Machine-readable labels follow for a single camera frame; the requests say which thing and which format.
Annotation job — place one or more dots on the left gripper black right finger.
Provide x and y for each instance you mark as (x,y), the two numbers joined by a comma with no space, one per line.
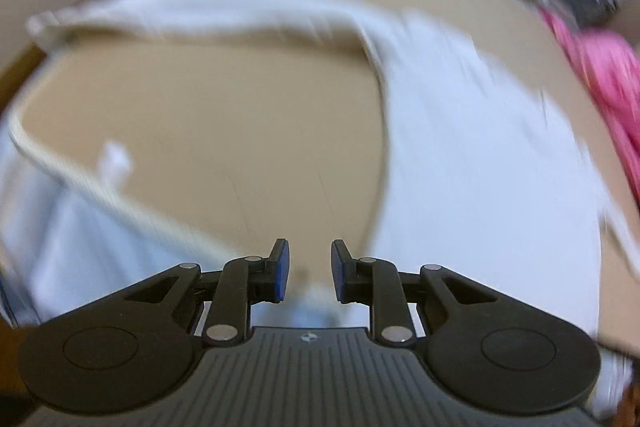
(484,347)

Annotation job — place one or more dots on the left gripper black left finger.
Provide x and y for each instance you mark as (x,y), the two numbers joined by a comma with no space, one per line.
(133,347)

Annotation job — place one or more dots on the white small garment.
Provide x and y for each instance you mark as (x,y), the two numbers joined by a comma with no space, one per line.
(483,178)

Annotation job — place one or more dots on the pink floral blanket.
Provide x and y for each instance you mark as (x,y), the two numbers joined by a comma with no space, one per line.
(609,68)

